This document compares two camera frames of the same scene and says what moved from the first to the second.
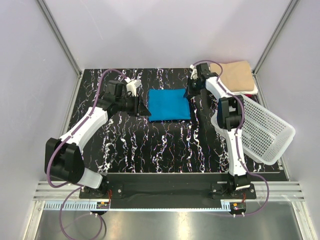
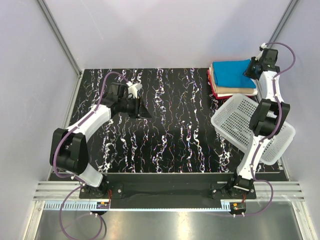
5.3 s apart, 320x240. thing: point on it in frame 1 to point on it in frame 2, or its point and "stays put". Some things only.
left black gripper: x=139 y=108 stays put
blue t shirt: x=168 y=104 to x=230 y=74
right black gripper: x=188 y=90 to x=246 y=72
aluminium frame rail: x=48 y=191 stays put
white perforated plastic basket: x=266 y=135 stays put
